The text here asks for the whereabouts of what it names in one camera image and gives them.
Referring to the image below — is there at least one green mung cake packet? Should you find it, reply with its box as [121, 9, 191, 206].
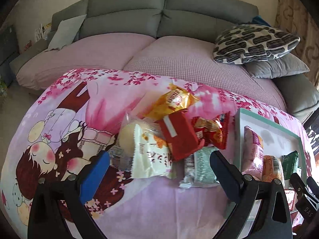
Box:
[282, 151, 299, 180]

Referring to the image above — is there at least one pale green silver packet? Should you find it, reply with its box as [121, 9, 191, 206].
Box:
[179, 146, 220, 189]

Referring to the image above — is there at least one orange barcode bread packet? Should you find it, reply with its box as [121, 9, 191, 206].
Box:
[262, 155, 284, 184]

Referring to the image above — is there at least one pink bread packet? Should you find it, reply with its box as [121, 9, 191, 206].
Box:
[241, 126, 264, 181]

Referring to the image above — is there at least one clear round bun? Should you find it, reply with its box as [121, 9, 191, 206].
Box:
[109, 112, 164, 171]

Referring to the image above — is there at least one small red orange snack packet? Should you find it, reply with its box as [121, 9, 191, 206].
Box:
[191, 112, 230, 150]

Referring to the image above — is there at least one teal cardboard box lid tray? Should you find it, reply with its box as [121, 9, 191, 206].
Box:
[233, 108, 307, 182]

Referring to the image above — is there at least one dark red biscuit packet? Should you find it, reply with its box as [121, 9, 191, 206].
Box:
[156, 110, 205, 161]

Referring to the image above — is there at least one yellow cake packet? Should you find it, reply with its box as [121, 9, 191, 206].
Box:
[143, 84, 200, 121]

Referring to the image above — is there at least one red patterned cake packet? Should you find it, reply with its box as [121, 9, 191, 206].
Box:
[284, 189, 297, 213]

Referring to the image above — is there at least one white cream snack packet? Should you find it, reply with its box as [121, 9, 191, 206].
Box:
[131, 124, 176, 179]

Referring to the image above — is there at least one grey-green piped cushion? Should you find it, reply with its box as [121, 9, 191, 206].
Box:
[273, 74, 318, 123]

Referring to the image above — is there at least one grey pillow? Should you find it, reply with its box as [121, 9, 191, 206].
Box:
[244, 53, 310, 79]

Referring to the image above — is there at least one black white patterned pillow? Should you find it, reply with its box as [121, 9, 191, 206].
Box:
[213, 24, 301, 65]

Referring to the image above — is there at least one light grey cushion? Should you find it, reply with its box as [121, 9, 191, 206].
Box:
[47, 15, 87, 51]

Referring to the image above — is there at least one blue garment behind pillows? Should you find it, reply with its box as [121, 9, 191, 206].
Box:
[251, 15, 271, 27]

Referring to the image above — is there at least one brown patterned curtain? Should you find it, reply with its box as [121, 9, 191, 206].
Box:
[275, 0, 318, 88]

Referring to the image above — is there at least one grey fabric sofa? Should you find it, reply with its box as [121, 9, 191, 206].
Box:
[0, 0, 319, 124]

